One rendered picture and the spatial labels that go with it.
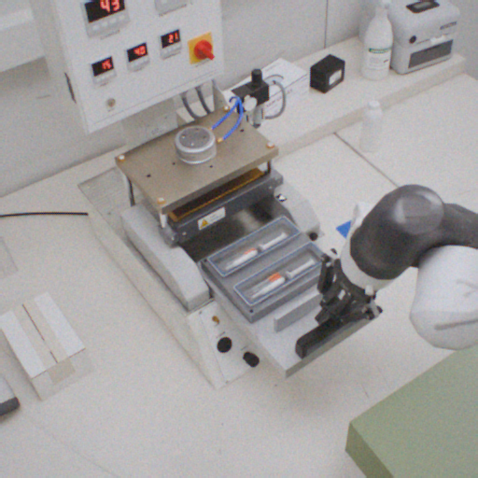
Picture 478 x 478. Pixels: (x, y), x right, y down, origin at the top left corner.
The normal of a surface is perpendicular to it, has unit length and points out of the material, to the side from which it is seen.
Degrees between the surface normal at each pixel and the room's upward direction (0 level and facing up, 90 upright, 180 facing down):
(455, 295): 28
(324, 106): 0
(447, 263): 21
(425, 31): 86
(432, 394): 3
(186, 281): 40
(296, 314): 90
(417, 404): 3
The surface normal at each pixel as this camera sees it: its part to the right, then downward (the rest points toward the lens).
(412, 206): 0.04, -0.51
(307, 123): -0.04, -0.67
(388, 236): -0.65, 0.53
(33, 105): 0.54, 0.61
